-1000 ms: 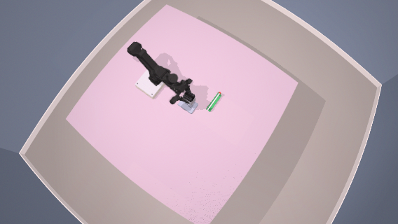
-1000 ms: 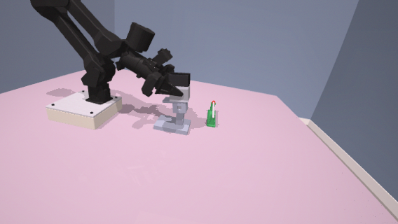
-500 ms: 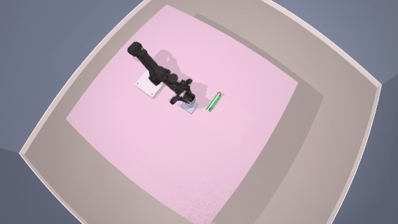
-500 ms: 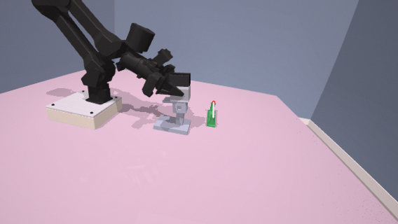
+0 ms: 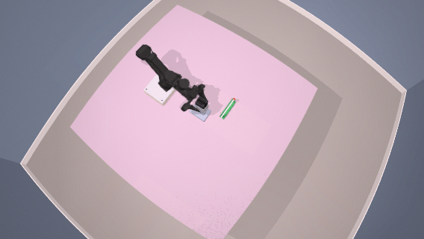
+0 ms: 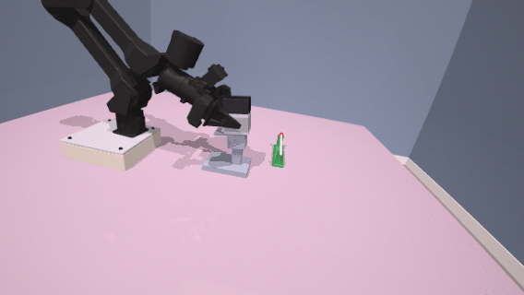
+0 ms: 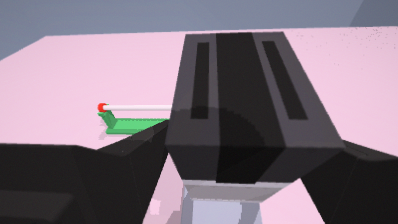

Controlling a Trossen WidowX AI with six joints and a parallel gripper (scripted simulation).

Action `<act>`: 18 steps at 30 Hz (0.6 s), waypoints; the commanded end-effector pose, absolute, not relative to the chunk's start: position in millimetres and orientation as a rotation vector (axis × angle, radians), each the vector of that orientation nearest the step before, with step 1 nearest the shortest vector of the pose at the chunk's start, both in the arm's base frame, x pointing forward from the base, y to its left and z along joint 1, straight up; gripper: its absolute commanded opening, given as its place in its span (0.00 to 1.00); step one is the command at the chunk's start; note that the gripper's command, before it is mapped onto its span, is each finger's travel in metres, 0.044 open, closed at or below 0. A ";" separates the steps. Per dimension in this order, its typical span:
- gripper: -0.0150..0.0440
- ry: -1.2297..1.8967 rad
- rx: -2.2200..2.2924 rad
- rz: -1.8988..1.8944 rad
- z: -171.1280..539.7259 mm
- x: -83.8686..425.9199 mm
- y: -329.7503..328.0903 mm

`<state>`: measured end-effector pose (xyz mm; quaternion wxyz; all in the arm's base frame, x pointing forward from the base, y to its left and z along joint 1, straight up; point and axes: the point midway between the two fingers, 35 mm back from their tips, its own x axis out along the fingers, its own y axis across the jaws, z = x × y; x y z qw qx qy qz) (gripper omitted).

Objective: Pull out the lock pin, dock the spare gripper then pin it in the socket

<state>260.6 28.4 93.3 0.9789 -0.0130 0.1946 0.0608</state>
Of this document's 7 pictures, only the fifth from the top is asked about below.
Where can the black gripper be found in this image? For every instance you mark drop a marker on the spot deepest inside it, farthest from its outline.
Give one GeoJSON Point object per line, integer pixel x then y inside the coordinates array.
{"type": "Point", "coordinates": [187, 105]}

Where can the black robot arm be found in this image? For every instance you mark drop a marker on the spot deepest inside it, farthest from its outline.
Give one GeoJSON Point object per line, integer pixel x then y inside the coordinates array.
{"type": "Point", "coordinates": [167, 78]}

